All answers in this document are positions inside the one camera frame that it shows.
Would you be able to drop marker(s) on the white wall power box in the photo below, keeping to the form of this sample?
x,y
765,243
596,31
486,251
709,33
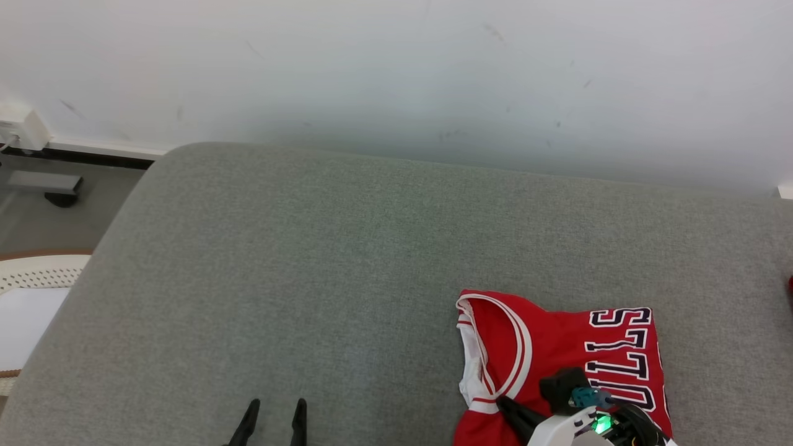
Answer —
x,y
25,127

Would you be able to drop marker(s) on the white perforated laundry basket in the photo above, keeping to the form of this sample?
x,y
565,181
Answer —
x,y
43,269

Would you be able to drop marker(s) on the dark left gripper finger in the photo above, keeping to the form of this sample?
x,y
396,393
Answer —
x,y
248,427
300,427

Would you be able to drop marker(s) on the white wall baseboard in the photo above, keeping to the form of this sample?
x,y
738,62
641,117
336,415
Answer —
x,y
105,147

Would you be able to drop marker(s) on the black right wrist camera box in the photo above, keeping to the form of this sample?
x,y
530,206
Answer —
x,y
560,387

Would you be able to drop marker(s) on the grey fabric sofa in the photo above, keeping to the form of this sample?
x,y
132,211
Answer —
x,y
310,279

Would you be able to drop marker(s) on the red jersey with white trim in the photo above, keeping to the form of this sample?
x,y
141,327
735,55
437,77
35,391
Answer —
x,y
545,334

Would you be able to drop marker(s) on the grey bar with black foot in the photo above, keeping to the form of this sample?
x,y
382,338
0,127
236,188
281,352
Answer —
x,y
46,183

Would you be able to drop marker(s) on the white sheet in basket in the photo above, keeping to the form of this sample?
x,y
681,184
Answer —
x,y
28,328

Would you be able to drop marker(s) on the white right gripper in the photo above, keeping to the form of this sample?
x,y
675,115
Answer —
x,y
564,430

